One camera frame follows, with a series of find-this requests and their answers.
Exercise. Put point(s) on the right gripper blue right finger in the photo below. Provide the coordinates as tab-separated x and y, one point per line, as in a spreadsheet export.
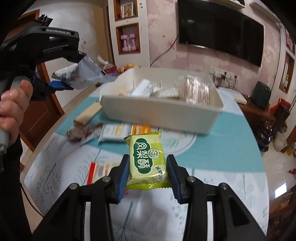
231	218

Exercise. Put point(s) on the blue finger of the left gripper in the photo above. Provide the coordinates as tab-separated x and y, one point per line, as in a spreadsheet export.
57	85

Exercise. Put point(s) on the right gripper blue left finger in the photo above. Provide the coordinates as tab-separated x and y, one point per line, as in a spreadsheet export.
85	210

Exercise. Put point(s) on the silver white snack bag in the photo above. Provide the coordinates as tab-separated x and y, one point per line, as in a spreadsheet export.
83	74

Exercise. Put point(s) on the beige wafer bar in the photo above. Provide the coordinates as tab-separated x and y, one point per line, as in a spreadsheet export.
86	116

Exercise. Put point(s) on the red striped Lipo packet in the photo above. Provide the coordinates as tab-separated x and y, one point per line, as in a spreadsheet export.
99	170

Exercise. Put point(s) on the orange white oats bar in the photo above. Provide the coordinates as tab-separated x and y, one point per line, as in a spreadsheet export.
117	133

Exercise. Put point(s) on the large white biscuit package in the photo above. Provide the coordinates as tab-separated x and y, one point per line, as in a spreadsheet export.
143	88

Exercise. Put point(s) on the green pineapple cake packet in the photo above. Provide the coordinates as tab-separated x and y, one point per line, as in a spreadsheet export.
147	163

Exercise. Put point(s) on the bread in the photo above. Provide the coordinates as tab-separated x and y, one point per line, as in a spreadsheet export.
165	93

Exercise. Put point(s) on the clear bag printed wafers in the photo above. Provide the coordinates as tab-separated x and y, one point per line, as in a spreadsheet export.
194	90

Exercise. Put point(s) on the person left hand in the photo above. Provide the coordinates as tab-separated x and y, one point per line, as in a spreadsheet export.
14	104

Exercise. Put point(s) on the brown wooden door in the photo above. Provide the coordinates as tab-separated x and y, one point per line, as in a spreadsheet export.
43	111

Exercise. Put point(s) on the brown white wrapper packet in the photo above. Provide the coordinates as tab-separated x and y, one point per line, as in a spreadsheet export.
84	134

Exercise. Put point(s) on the floral tablecloth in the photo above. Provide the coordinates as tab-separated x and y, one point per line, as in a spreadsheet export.
142	214

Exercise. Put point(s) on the fruit bowl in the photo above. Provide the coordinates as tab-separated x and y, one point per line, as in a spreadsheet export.
128	66

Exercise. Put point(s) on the teal striped table runner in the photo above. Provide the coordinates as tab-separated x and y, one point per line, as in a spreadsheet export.
229	147

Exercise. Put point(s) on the pink dumbbell pair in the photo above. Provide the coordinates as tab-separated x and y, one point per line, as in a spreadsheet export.
128	43

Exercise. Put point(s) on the white bucket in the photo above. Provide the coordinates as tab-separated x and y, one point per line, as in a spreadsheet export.
279	142

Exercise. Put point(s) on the framed picture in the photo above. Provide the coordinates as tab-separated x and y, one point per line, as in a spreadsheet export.
127	10

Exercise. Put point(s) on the wooden tv cabinet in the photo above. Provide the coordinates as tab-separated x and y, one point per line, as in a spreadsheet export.
255	116

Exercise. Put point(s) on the white set-top box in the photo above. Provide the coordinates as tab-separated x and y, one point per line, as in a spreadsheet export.
239	98

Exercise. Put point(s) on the white plastic storage bin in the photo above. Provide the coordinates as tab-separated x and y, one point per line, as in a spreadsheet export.
166	113

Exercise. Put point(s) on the wall power outlet strip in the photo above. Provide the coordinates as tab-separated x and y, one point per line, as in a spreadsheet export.
219	72

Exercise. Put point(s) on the black wall television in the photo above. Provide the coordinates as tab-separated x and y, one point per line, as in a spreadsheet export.
214	26

